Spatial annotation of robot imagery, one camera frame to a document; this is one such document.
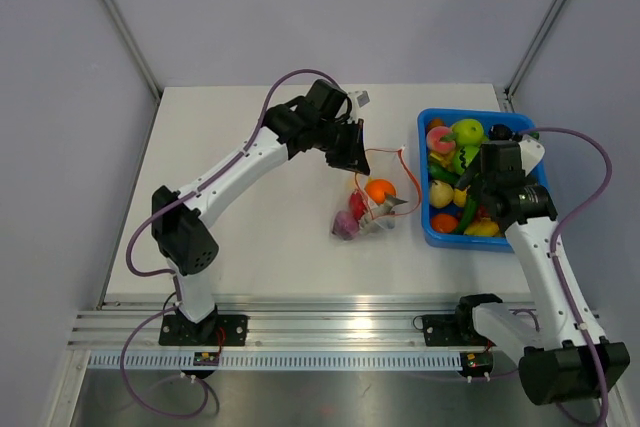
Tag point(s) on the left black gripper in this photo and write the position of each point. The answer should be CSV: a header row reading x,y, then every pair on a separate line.
x,y
353,157

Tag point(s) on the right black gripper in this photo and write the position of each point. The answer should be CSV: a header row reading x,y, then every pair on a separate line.
x,y
465,179

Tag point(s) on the clear zip top bag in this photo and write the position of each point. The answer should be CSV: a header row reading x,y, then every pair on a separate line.
x,y
373,205

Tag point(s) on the orange toy fruit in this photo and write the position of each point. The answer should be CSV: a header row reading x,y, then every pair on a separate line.
x,y
378,189

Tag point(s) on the purple toy onion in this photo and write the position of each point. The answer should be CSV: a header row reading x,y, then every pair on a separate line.
x,y
345,226

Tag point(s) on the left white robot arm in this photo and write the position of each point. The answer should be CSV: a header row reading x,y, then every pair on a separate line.
x,y
184,218

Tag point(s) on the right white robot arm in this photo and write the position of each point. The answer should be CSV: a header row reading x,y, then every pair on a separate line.
x,y
569,356

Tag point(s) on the long green toy chili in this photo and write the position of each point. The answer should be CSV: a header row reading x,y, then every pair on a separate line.
x,y
467,217

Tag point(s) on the beige toy pear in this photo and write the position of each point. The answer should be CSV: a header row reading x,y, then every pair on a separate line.
x,y
441,194

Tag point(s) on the green striped toy watermelon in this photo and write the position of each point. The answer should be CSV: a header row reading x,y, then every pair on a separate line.
x,y
463,158

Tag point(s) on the yellow toy mushroom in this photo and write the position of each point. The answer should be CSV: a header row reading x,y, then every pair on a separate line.
x,y
443,161

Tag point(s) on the small green toy pepper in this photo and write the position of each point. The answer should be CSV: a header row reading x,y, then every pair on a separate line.
x,y
437,172

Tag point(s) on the orange toy tomato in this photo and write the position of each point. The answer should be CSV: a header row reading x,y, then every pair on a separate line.
x,y
444,223

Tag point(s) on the yellow toy banana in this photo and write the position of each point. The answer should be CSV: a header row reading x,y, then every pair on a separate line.
x,y
483,228

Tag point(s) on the green toy apple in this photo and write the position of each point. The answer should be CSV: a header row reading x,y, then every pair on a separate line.
x,y
467,132

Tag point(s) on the pink toy peach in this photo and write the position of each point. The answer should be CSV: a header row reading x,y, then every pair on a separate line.
x,y
441,139

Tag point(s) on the dark toy avocado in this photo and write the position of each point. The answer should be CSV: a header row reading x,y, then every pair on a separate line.
x,y
500,132

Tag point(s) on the brown toy fruit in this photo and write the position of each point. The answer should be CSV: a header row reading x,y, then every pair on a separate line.
x,y
434,123

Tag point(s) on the blue plastic bin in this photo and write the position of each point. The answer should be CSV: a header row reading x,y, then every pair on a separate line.
x,y
516,122

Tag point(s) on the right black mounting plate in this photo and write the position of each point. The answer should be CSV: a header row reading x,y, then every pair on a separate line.
x,y
444,330

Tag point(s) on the black mounting plate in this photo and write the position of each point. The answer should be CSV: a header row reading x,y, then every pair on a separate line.
x,y
444,330
225,330

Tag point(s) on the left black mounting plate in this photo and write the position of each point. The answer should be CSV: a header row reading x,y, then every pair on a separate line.
x,y
225,330

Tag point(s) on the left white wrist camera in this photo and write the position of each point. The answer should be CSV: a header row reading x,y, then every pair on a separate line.
x,y
360,98

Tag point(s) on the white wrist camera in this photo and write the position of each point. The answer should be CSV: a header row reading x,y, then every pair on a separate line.
x,y
532,153
360,98

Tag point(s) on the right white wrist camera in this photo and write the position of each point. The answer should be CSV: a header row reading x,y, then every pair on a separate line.
x,y
532,153

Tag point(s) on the aluminium rail base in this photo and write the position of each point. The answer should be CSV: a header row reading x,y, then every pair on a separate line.
x,y
334,323

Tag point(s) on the white slotted cable duct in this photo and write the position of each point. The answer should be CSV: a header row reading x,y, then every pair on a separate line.
x,y
280,361

